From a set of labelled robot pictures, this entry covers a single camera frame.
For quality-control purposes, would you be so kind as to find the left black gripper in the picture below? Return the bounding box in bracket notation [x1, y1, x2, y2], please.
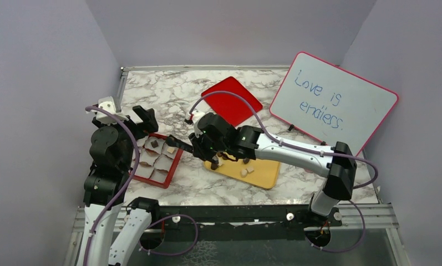
[94, 105, 158, 170]

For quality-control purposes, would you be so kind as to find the red box lid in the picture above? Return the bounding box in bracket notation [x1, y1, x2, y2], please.
[201, 76, 263, 126]

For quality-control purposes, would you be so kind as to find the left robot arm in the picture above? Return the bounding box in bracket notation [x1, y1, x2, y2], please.
[77, 106, 160, 265]

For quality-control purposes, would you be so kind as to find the black mounting rail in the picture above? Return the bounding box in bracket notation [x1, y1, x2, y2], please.
[140, 204, 342, 247]

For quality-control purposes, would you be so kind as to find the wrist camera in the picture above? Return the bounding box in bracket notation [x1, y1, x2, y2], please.
[186, 109, 206, 137]
[95, 96, 128, 125]

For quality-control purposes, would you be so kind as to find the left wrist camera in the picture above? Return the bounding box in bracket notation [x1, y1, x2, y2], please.
[95, 96, 128, 125]

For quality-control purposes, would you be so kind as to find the yellow plastic tray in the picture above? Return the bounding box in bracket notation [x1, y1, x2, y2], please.
[204, 158, 281, 190]

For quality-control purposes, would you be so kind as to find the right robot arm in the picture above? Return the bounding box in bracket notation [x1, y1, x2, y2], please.
[189, 112, 357, 226]

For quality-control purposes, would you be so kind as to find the red compartment box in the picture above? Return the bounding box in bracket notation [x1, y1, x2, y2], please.
[131, 133, 183, 189]

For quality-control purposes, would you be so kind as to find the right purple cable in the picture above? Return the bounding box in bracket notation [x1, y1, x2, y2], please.
[185, 91, 379, 254]

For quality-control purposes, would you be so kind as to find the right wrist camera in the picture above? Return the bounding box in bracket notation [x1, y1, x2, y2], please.
[186, 109, 206, 137]

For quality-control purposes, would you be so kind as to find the pink framed whiteboard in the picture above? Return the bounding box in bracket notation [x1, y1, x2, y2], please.
[269, 52, 399, 155]

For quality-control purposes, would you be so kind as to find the dark square chocolate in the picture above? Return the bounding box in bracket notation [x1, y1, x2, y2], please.
[150, 140, 159, 148]

